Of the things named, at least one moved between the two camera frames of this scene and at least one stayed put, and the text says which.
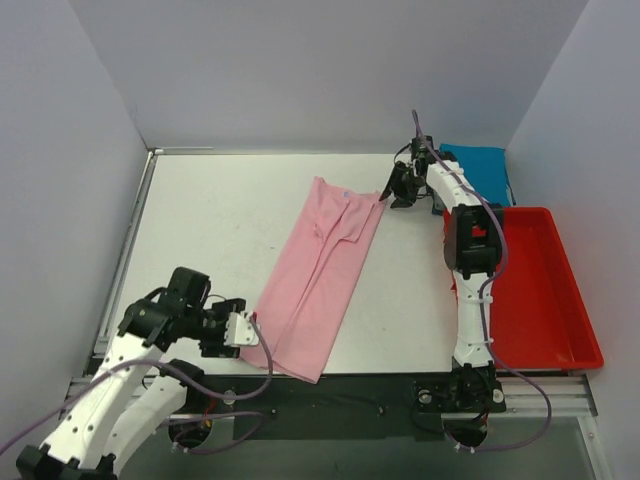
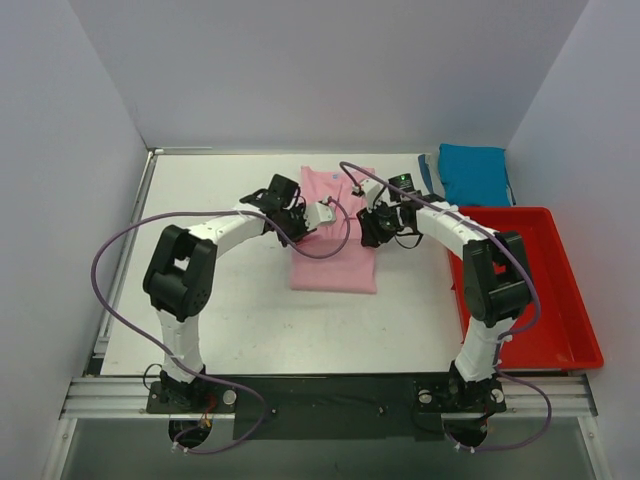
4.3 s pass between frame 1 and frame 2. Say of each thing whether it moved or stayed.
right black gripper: moved
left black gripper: moved
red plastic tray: stayed
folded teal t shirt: stayed
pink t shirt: moved
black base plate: stayed
